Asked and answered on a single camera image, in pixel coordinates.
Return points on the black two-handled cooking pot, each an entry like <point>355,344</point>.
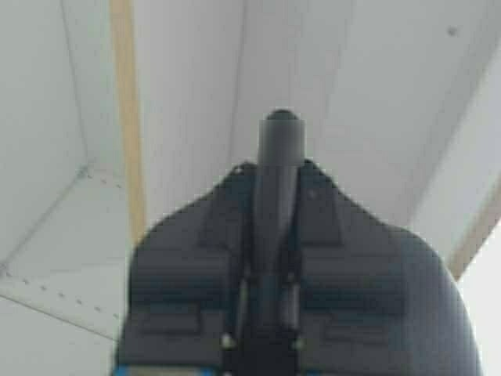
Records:
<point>281,146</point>

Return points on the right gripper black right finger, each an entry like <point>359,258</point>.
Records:
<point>364,297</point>

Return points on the white cabinet interior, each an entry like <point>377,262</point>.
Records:
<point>115,114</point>

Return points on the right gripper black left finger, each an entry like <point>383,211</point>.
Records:
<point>188,285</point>

